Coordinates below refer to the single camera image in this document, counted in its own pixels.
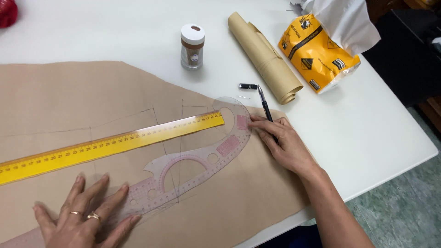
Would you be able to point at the white tissue sheet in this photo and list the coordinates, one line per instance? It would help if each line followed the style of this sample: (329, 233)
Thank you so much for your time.
(344, 24)

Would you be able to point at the thin metal pin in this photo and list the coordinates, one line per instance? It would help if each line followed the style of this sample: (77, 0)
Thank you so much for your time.
(243, 96)

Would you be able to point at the black pen cap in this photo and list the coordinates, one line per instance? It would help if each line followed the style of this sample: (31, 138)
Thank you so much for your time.
(248, 86)

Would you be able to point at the red object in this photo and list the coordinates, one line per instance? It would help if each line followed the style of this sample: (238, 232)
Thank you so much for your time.
(7, 12)

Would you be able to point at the person's left hand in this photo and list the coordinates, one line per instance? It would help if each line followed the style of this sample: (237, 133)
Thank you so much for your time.
(74, 230)

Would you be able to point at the yellow tissue packet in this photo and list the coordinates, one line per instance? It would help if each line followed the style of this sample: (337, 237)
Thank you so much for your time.
(315, 57)

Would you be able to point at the black pen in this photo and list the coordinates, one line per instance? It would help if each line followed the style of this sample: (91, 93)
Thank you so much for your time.
(266, 106)

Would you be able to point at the transparent pink curve ruler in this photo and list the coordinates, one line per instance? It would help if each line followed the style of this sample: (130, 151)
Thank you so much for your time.
(227, 146)

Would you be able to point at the brown wooden furniture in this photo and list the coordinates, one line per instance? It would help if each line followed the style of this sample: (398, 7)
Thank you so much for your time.
(432, 112)

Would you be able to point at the long yellow ruler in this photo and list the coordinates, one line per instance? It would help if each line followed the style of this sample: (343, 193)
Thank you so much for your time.
(103, 146)

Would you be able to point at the person's right fingers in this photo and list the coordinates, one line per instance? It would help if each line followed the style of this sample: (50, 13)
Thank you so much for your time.
(263, 124)

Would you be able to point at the person's right hand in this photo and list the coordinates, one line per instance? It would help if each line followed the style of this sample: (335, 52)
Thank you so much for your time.
(289, 144)

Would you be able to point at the rolled brown paper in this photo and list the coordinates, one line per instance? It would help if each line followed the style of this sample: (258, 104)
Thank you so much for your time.
(265, 57)

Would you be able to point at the person's dark blue clothing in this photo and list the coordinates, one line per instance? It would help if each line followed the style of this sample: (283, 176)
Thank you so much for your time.
(296, 239)

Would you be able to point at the clear jar with white lid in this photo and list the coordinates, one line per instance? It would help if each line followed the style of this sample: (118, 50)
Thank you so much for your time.
(192, 48)

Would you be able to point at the brown pattern paper sheet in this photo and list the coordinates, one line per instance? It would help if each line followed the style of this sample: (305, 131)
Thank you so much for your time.
(51, 96)

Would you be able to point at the black furniture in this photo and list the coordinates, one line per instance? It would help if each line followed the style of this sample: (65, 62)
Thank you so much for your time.
(403, 55)

